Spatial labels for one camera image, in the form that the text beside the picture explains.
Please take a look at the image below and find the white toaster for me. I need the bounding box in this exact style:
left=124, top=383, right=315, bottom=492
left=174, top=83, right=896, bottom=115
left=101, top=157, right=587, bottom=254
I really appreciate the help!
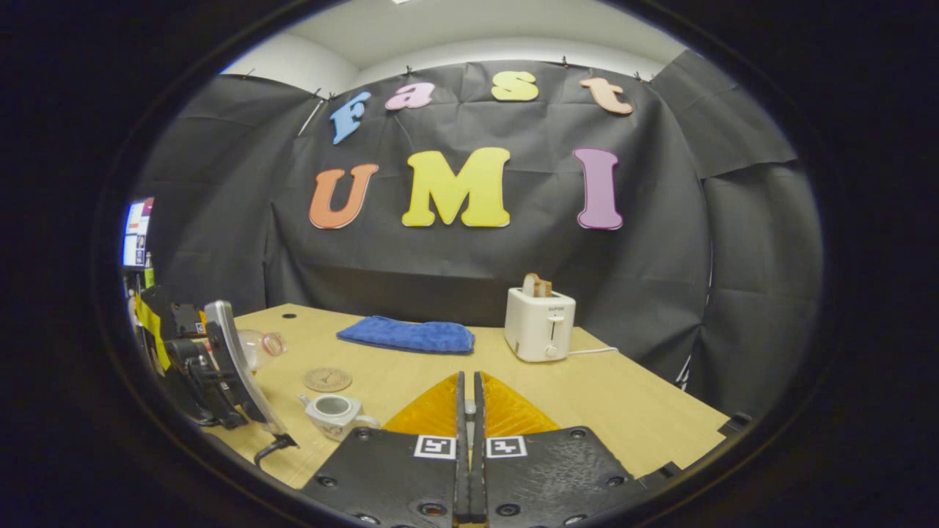
left=503, top=287, right=577, bottom=363

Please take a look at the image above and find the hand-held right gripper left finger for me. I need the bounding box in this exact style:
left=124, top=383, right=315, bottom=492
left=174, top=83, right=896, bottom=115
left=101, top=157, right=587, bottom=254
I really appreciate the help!
left=301, top=370, right=471, bottom=528

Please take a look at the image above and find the computer monitor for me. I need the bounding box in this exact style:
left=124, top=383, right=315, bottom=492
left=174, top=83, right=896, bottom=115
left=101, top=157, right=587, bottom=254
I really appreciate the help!
left=122, top=197, right=156, bottom=269

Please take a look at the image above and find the clear plastic water bottle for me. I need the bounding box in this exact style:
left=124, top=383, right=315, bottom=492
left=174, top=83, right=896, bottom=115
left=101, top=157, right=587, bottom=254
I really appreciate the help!
left=238, top=329, right=288, bottom=372

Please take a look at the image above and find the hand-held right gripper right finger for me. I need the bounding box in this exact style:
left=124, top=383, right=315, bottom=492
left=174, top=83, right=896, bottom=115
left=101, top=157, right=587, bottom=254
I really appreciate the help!
left=472, top=370, right=650, bottom=528

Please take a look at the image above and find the blue towel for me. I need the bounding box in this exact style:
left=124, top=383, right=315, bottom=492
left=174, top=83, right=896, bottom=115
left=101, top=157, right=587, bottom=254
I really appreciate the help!
left=337, top=315, right=476, bottom=355

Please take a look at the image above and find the black backdrop cloth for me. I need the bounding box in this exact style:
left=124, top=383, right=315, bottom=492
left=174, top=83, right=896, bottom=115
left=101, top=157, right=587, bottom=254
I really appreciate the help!
left=128, top=50, right=824, bottom=419

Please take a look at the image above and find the round brown coaster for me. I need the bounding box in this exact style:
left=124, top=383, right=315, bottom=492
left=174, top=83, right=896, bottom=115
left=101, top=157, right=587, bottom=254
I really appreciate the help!
left=303, top=367, right=354, bottom=393

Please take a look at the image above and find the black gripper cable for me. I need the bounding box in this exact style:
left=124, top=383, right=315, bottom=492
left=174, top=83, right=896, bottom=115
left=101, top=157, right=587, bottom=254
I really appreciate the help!
left=253, top=433, right=299, bottom=467

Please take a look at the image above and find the white teacup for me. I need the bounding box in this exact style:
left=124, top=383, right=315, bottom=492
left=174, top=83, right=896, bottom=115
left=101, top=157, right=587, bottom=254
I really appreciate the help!
left=297, top=393, right=380, bottom=441

